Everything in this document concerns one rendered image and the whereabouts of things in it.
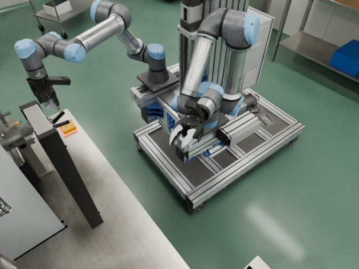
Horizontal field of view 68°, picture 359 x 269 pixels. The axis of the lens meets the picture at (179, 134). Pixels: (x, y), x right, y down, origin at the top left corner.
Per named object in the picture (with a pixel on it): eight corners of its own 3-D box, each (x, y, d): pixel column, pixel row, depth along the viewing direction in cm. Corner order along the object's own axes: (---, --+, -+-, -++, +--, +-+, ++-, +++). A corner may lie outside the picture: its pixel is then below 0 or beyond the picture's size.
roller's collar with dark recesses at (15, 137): (29, 145, 83) (20, 132, 78) (9, 155, 80) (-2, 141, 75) (23, 134, 86) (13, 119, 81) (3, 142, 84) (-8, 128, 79)
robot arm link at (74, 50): (142, 27, 141) (77, 71, 111) (125, 22, 145) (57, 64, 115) (140, 4, 133) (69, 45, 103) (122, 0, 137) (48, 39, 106)
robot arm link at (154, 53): (160, 72, 174) (158, 54, 164) (143, 66, 179) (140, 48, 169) (169, 63, 182) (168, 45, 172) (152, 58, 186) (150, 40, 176)
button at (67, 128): (77, 129, 143) (76, 126, 141) (64, 135, 140) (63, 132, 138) (71, 121, 147) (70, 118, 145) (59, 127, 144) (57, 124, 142)
